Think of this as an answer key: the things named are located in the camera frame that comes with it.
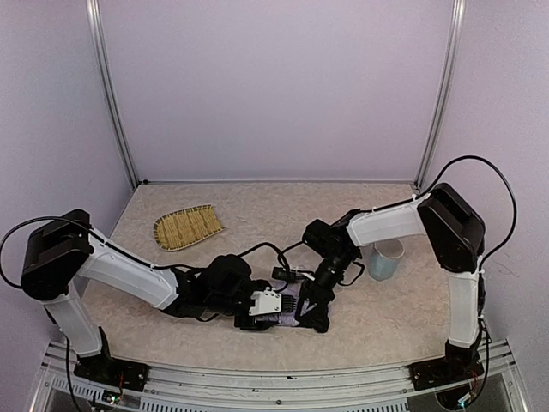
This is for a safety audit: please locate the left aluminium frame post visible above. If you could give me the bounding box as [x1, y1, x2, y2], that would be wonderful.
[86, 0, 140, 191]

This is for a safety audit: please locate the right aluminium frame post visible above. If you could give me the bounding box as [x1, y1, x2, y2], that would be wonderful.
[414, 0, 467, 191]

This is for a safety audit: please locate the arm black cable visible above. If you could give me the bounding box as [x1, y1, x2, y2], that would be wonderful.
[276, 154, 518, 287]
[0, 216, 284, 412]

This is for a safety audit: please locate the aluminium frame post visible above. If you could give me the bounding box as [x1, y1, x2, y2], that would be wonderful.
[86, 0, 140, 191]
[414, 0, 467, 191]

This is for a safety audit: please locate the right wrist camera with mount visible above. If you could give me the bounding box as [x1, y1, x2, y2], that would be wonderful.
[271, 267, 314, 283]

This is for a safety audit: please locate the lavender folding umbrella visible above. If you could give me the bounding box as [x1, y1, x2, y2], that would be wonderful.
[274, 283, 330, 334]

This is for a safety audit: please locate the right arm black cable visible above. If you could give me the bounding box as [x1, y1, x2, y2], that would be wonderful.
[276, 154, 518, 287]

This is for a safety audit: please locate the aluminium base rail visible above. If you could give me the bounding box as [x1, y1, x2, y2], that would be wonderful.
[29, 338, 528, 412]

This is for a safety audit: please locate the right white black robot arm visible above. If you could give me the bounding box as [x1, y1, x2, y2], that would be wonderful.
[295, 184, 486, 366]

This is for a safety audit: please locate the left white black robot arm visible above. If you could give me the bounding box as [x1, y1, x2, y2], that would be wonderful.
[21, 209, 282, 361]

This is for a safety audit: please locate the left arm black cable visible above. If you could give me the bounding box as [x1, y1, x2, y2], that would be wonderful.
[0, 216, 284, 412]

